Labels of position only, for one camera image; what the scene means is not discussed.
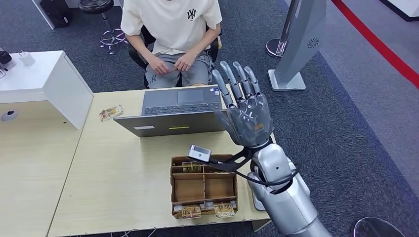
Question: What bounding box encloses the black office chair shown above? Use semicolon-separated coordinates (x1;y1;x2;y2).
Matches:
126;24;223;89

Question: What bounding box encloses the black round stool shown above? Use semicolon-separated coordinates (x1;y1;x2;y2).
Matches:
78;0;128;55

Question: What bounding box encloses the grey kiosk stand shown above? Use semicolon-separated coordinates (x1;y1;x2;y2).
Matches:
267;0;327;92

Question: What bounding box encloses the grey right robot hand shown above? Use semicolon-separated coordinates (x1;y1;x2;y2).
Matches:
212;60;274;150

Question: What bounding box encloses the person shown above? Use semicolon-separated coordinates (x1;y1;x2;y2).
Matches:
120;0;223;89

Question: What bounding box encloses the person's right hand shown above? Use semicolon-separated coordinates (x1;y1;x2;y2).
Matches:
149;55;171;76

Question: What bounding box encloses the grey laptop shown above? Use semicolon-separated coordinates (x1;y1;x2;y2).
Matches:
114;85;230;138

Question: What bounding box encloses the black box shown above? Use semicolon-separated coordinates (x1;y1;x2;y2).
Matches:
40;0;74;29

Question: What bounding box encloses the wooden card organizer box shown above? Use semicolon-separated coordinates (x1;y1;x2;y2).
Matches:
170;154;239;219

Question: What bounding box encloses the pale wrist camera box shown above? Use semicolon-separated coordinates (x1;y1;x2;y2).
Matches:
187;145;212;163

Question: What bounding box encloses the grey desk grommet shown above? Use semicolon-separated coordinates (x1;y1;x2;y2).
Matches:
0;110;19;122

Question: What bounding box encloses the white platform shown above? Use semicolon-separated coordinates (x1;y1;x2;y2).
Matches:
379;0;419;23

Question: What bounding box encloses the white charger plug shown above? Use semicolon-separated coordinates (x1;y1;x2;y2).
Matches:
18;50;37;66

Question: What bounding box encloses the round chrome base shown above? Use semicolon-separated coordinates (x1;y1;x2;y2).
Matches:
350;217;406;237

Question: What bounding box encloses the white card reader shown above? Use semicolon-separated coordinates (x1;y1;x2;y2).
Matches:
251;188;266;212

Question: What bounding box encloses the black camera bracket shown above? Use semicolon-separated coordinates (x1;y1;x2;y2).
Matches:
188;147;254;173

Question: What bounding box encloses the white cabinet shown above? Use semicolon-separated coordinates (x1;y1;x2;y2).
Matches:
0;50;94;130

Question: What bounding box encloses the person's left hand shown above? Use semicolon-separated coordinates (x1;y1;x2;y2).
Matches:
173;52;197;73

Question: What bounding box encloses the chrome stanchion post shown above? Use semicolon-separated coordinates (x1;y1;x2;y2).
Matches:
265;0;302;60

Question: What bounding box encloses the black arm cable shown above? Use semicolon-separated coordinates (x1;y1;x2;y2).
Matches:
235;160;300;188

